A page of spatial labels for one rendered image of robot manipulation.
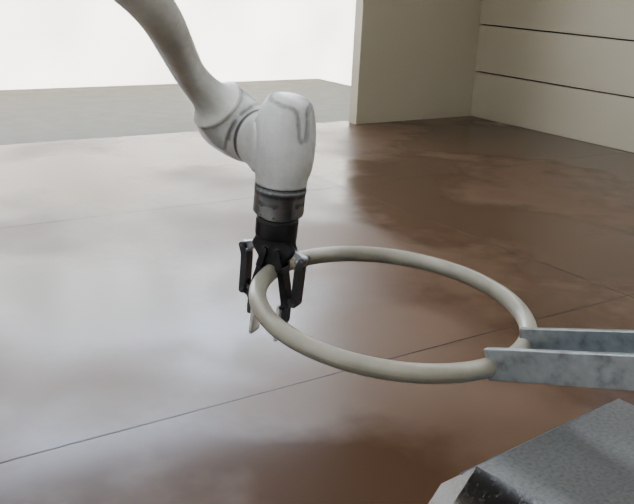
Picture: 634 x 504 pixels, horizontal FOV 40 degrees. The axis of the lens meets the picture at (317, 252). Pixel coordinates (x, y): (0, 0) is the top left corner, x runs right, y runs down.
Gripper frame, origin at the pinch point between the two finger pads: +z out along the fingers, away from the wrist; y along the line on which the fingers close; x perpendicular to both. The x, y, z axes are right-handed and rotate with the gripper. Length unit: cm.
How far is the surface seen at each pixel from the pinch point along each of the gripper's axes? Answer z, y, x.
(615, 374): -17, 61, -16
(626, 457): -4, 65, -14
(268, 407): 95, -50, 110
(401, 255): -10.5, 16.9, 21.3
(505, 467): -3, 50, -25
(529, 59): 49, -113, 781
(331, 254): -10.2, 5.7, 13.2
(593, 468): -4, 61, -19
